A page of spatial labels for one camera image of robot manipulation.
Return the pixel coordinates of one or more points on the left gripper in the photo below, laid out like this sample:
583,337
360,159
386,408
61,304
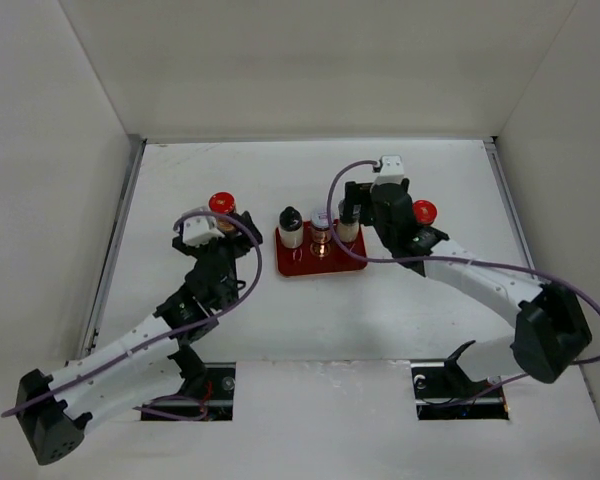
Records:
241,244

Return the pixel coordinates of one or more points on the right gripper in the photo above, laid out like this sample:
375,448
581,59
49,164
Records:
360,194

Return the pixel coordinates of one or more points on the squat red-lid sauce jar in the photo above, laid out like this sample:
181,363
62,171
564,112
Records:
425,212

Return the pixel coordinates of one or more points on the black-top salt grinder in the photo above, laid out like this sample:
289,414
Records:
347,227

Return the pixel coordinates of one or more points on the grey-lid condiment jar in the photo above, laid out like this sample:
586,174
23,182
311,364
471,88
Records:
320,233

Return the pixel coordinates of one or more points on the tall red-lid sauce jar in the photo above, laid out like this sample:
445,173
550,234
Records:
223,203

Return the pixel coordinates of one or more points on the black-cap white bottle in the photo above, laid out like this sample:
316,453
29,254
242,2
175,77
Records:
291,228

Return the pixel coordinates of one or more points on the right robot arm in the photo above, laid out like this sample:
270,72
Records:
549,327

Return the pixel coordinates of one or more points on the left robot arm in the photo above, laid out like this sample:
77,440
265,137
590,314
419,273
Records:
155,359

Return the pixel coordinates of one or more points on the red lacquer tray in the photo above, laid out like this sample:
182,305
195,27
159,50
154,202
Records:
311,258

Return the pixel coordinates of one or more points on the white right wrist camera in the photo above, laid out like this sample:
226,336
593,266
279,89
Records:
389,170

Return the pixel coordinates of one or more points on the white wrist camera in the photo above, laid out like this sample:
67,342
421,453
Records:
198,227
389,170

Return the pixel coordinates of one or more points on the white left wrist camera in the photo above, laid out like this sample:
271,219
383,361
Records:
198,227

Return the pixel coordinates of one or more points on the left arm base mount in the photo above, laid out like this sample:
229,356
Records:
206,395

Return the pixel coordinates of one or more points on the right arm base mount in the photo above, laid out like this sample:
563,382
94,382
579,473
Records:
443,392

